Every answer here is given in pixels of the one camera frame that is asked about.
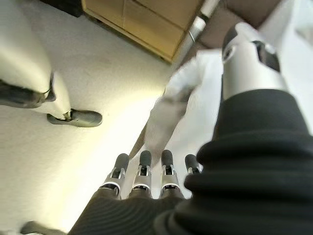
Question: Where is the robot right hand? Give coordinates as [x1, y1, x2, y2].
[68, 22, 313, 235]

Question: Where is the smooth white duvet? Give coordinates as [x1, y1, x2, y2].
[129, 0, 313, 172]

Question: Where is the wooden nightstand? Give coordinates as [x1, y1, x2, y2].
[82, 0, 205, 65]

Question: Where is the silver metal rail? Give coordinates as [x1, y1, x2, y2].
[187, 16, 207, 44]

